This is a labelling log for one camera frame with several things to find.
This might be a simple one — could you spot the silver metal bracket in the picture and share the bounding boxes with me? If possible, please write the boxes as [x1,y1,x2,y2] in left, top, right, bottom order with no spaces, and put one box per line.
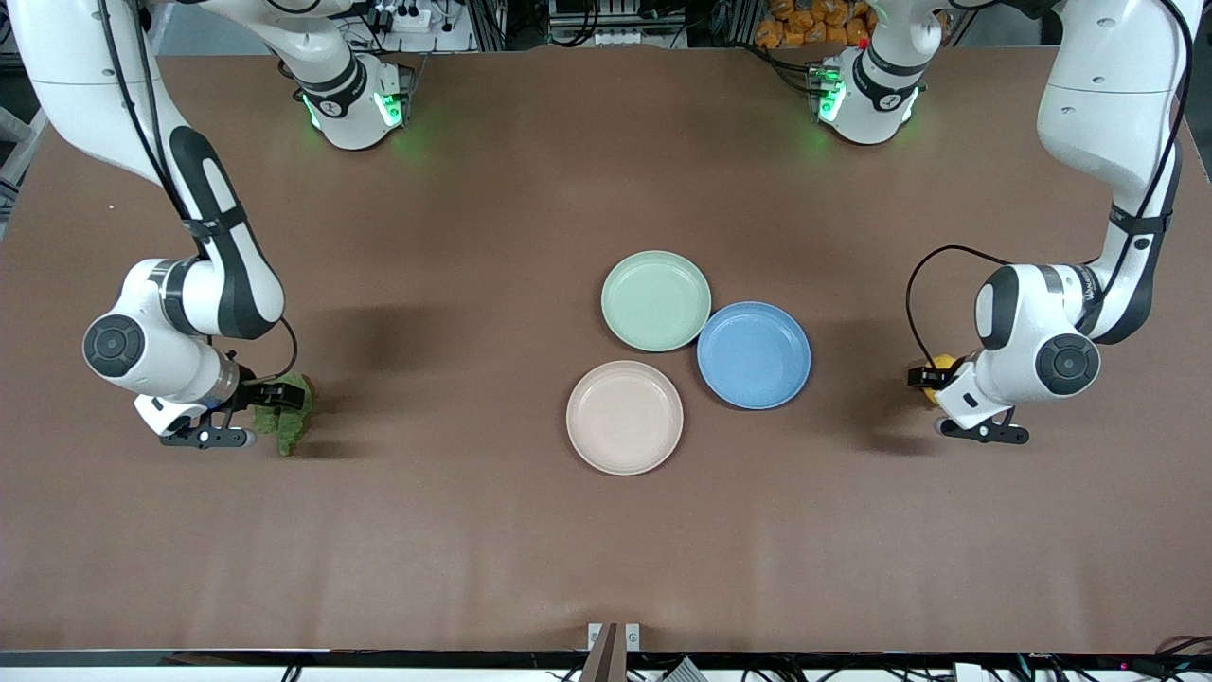
[587,622,642,653]

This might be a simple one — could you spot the brown wooden post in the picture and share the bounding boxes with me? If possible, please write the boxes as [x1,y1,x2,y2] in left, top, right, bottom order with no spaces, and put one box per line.
[579,622,621,682]

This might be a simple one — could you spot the black table edge strip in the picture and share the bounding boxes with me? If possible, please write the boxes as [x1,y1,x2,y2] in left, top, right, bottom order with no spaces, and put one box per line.
[0,649,1212,670]

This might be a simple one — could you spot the long white power strip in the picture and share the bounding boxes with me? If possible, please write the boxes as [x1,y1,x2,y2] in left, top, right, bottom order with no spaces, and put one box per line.
[547,24,687,48]

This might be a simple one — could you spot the blue plate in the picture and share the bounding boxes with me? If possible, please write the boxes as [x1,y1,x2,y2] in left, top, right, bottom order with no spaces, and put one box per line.
[696,301,812,410]

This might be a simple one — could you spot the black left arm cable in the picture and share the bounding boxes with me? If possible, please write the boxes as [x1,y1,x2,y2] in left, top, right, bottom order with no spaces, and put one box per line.
[905,0,1192,375]

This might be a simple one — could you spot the beige plate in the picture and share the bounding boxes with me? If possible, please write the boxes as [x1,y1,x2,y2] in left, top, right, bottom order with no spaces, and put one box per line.
[565,360,685,476]

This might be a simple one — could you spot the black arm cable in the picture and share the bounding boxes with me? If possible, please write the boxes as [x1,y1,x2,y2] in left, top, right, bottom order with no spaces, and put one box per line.
[905,0,1192,375]
[95,0,300,382]

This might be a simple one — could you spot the mint green plate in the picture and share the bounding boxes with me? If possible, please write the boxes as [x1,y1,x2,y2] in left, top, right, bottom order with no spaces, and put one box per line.
[600,250,712,353]

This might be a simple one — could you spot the brown table cover mat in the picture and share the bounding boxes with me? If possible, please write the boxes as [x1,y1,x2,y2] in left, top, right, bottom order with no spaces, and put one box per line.
[0,45,1212,655]

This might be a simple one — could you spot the white power strip with plugs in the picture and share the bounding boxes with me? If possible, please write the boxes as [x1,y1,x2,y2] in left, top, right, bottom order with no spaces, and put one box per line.
[365,0,434,34]

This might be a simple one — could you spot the green lettuce leaf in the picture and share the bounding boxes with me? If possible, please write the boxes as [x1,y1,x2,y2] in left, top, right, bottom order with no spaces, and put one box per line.
[252,373,315,458]

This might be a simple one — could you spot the yellow lemon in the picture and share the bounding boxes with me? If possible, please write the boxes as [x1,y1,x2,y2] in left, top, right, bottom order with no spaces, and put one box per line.
[922,353,959,406]

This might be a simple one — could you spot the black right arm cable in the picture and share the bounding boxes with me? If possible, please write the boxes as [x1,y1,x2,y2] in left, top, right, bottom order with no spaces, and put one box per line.
[95,0,300,382]

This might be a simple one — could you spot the bag of orange items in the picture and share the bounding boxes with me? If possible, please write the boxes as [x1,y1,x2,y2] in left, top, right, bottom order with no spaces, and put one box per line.
[755,0,877,50]

